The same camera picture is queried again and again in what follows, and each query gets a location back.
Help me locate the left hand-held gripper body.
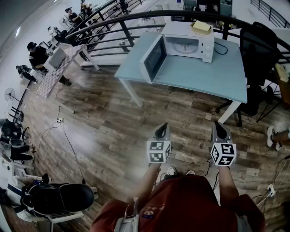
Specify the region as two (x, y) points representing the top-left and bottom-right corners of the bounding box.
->
(146, 137), (172, 164)

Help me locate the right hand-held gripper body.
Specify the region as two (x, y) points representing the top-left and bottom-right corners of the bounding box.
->
(209, 140), (237, 168)

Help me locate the round glass turntable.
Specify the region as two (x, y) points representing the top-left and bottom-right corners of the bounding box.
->
(172, 40), (199, 54)

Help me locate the person's left forearm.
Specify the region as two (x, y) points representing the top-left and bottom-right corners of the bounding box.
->
(132, 162), (163, 204)

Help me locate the person's right forearm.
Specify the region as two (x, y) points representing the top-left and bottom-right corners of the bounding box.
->
(217, 165), (241, 207)

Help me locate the light blue table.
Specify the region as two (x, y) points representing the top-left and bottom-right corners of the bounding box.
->
(114, 31), (248, 124)

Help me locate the person's red shirt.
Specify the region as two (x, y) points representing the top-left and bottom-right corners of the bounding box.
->
(90, 175), (266, 232)

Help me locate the brown box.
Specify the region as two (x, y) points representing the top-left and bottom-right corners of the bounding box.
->
(274, 63), (290, 107)

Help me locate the white microwave door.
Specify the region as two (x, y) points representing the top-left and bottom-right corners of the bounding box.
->
(139, 35), (168, 84)

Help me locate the black office chair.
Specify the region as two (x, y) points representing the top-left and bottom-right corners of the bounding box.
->
(215, 21), (281, 127)

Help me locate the yellow sponge in tray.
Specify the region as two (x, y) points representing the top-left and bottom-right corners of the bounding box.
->
(189, 19), (213, 34)

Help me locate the black padded chair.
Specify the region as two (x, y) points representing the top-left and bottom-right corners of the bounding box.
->
(21, 182), (96, 216)

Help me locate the white microwave oven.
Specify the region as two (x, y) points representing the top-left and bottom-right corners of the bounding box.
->
(139, 21), (215, 84)

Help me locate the pale yellow sponge block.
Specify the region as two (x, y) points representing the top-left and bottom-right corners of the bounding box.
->
(192, 19), (210, 31)

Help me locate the checkered table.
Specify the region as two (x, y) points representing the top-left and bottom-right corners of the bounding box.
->
(37, 44), (100, 100)

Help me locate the black metal railing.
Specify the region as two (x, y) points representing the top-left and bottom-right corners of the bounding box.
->
(64, 0), (290, 68)

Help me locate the small white microwave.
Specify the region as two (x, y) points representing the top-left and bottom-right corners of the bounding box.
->
(43, 47), (67, 73)

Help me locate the black metal frame stool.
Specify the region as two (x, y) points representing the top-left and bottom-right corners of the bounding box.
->
(257, 79), (284, 123)

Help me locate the grey chest strap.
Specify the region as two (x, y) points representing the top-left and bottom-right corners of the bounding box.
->
(114, 197), (140, 232)

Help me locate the black microwave power cable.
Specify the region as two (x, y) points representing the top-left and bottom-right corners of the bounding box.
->
(214, 41), (228, 55)

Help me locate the black floor cable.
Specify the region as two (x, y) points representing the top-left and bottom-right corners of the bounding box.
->
(59, 106), (86, 184)

